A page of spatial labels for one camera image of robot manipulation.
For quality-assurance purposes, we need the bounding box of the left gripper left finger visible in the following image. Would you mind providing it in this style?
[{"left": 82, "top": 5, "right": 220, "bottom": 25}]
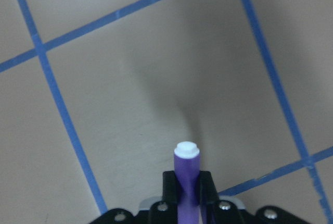
[{"left": 162, "top": 170, "right": 181, "bottom": 205}]

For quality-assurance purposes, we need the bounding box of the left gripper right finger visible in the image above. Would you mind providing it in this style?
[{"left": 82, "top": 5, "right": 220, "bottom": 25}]
[{"left": 196, "top": 170, "right": 220, "bottom": 207}]

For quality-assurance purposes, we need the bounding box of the purple marker pen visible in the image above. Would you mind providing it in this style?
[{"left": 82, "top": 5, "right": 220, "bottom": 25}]
[{"left": 174, "top": 141, "right": 200, "bottom": 223}]

